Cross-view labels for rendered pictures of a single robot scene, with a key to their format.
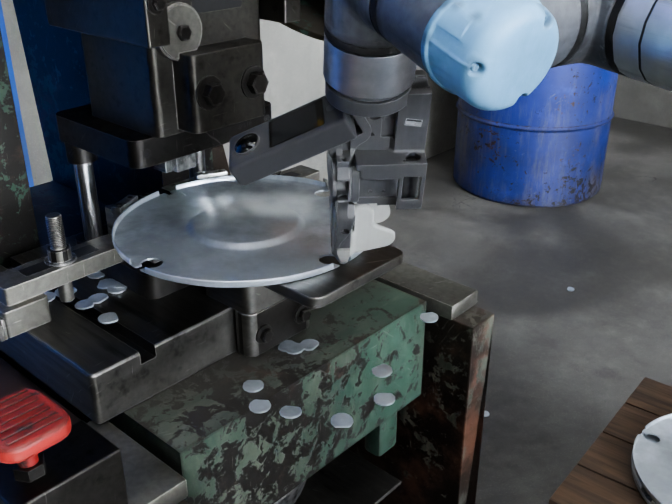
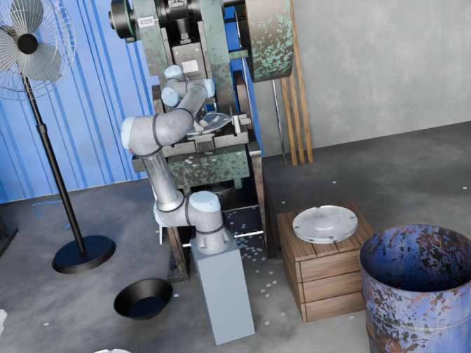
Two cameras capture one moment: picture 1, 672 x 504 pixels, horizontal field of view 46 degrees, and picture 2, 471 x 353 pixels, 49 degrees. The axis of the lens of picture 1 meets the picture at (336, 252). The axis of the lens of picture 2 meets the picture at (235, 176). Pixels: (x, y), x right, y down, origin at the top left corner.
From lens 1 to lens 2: 2.05 m
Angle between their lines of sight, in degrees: 43
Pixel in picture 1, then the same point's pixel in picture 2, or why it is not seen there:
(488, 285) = (428, 178)
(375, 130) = not seen: hidden behind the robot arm
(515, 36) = (165, 95)
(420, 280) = (253, 146)
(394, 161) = not seen: hidden behind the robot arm
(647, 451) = (312, 211)
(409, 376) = (242, 169)
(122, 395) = (167, 153)
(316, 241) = (205, 128)
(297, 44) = (386, 59)
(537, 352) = (410, 206)
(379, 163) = not seen: hidden behind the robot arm
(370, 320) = (228, 151)
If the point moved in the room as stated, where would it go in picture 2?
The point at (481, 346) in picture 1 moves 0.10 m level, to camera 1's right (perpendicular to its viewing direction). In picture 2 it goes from (257, 164) to (272, 168)
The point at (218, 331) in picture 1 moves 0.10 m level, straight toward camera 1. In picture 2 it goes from (191, 146) to (179, 153)
